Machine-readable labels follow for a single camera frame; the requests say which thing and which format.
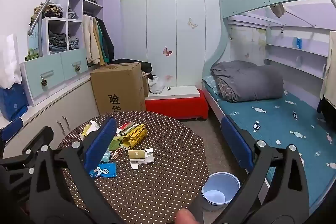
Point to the white paper scrap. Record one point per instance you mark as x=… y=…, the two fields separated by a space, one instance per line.
x=149 y=159

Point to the white low cabinet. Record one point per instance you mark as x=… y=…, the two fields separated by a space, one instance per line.
x=63 y=111

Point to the white wardrobe with butterflies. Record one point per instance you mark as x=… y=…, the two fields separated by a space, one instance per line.
x=176 y=36

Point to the olive green small box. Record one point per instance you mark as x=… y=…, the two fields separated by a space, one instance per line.
x=137 y=155

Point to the red white booklet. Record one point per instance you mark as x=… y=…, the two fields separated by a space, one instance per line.
x=125 y=128

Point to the person's right hand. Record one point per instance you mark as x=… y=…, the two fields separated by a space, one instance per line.
x=184 y=216

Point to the cream hanging shirt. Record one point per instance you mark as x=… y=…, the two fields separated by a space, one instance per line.
x=327 y=93

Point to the red storage bench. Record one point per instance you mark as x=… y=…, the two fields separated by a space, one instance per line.
x=191 y=107

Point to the blue shopping bag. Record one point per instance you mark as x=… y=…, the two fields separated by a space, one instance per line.
x=13 y=102

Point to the teal patterned bed sheet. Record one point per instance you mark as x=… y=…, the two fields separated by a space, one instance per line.
x=281 y=122

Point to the white cubby shelf unit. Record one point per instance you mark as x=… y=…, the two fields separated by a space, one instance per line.
x=70 y=24

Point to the wall shelf beside bed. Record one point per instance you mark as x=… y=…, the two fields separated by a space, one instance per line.
x=306 y=55

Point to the teal drawer cabinet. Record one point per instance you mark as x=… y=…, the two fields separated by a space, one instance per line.
x=45 y=76

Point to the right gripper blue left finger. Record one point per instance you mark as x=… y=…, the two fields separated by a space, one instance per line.
x=80 y=158

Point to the grey folded quilt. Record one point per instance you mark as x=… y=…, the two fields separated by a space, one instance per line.
x=242 y=81

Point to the large cardboard box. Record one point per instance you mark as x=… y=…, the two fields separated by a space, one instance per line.
x=118 y=87

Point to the green leaf shaped cloth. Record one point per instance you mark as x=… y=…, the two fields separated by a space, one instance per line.
x=115 y=143

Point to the yellow folded paper bag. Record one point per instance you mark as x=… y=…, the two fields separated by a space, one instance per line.
x=134 y=136

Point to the white crumpled plastic bag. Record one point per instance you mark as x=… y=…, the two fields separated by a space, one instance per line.
x=156 y=85

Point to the blue snack wrapper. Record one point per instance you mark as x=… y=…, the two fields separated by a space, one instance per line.
x=104 y=170

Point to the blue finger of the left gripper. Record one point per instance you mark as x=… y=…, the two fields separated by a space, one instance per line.
x=11 y=129

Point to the brown polka dot tablecloth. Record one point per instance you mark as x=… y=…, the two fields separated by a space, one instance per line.
x=154 y=192

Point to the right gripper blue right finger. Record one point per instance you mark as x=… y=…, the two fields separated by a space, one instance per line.
x=275 y=190

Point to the hanging coats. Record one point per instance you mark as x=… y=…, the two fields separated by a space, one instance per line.
x=98 y=44

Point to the yellow white snack packet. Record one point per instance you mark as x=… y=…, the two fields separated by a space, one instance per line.
x=90 y=127

